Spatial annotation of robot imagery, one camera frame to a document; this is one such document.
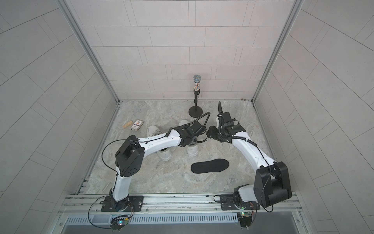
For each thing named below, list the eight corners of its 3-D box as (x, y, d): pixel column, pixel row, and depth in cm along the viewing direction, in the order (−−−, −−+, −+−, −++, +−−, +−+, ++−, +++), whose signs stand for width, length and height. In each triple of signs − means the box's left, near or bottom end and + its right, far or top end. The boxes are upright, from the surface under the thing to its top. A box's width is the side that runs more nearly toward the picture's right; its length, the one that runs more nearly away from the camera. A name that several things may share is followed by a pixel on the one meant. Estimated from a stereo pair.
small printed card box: (130, 129, 101) (129, 127, 99) (137, 120, 106) (136, 118, 105) (137, 131, 100) (136, 130, 98) (144, 122, 105) (143, 120, 104)
